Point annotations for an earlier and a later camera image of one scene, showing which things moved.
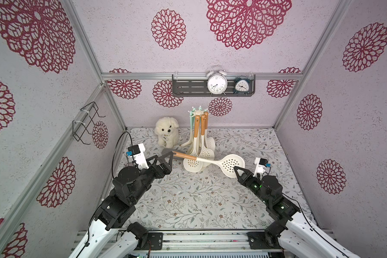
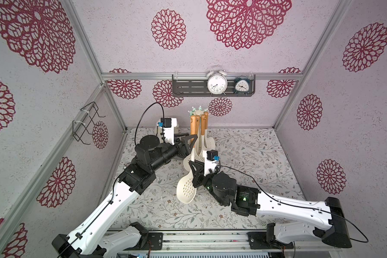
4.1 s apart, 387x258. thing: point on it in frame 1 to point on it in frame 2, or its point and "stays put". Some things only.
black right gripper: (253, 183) to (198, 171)
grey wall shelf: (196, 85) stays put
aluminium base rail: (256, 242) stays put
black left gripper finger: (162, 160) to (188, 147)
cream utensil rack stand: (198, 110) stays put
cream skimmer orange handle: (205, 153) stays put
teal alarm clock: (242, 85) stays put
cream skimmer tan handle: (227, 164) to (186, 192)
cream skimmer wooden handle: (209, 143) stays put
